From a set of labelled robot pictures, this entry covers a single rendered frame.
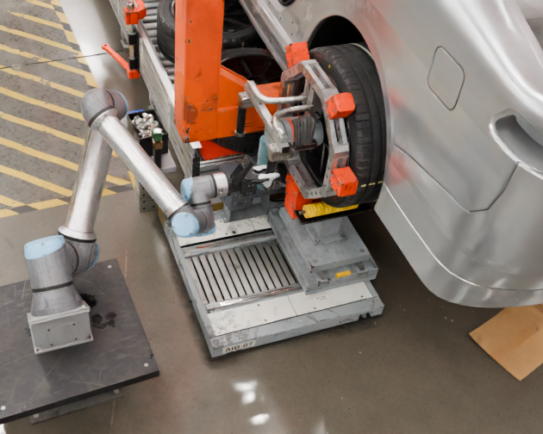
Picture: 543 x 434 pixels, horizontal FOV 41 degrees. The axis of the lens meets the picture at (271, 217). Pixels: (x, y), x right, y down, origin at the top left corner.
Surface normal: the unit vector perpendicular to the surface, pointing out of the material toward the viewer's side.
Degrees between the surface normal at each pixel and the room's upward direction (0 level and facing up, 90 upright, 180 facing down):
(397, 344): 0
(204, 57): 90
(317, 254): 0
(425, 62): 90
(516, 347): 2
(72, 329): 90
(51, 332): 90
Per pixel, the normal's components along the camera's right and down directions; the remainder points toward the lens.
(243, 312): 0.10, -0.71
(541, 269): -0.05, 0.83
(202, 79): 0.36, 0.68
